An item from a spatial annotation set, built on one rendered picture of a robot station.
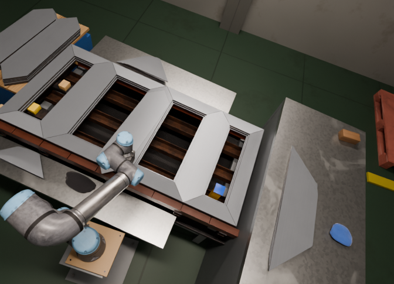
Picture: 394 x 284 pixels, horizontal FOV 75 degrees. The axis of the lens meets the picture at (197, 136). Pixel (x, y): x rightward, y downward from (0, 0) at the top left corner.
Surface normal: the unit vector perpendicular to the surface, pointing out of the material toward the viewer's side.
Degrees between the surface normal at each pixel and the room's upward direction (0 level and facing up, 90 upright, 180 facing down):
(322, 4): 90
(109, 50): 0
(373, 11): 90
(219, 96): 0
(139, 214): 0
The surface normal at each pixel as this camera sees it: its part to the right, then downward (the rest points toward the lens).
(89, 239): 0.33, -0.43
